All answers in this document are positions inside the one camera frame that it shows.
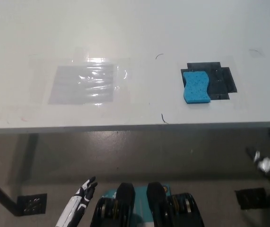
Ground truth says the clear plastic sheet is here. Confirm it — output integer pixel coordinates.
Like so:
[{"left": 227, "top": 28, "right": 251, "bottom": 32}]
[{"left": 48, "top": 64, "right": 114, "bottom": 105}]

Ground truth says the black tape marked spot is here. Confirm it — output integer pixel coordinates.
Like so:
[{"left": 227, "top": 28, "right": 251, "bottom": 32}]
[{"left": 180, "top": 61, "right": 238, "bottom": 101}]

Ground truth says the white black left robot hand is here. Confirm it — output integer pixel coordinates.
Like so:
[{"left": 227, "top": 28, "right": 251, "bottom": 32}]
[{"left": 55, "top": 176, "right": 98, "bottom": 227}]

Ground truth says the black floor tape patch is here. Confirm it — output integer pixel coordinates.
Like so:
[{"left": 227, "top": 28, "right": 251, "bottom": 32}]
[
  {"left": 16, "top": 193, "right": 47, "bottom": 216},
  {"left": 234, "top": 188, "right": 268, "bottom": 210}
]

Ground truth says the blue soft sponge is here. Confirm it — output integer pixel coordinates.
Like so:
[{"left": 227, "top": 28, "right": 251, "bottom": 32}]
[{"left": 182, "top": 71, "right": 211, "bottom": 104}]

